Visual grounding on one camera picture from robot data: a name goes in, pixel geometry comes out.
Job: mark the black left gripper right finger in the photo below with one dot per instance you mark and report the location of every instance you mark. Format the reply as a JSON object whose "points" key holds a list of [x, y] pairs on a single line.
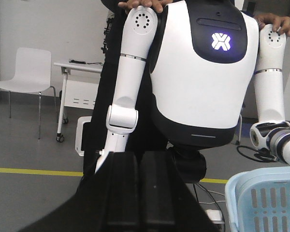
{"points": [[166, 203]]}

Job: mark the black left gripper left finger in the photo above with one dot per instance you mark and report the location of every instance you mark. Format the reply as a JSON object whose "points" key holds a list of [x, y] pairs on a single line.
{"points": [[106, 202]]}

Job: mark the light blue plastic basket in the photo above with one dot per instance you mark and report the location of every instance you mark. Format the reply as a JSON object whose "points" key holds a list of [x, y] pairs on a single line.
{"points": [[259, 200]]}

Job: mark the white folding table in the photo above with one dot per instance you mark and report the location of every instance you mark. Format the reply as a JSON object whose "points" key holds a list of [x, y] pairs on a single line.
{"points": [[79, 89]]}

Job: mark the white black humanoid robot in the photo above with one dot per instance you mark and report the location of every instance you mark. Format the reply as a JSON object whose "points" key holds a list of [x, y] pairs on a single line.
{"points": [[195, 84]]}

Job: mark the white plastic chair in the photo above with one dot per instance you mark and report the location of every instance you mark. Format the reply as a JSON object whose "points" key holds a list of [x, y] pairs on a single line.
{"points": [[32, 73]]}

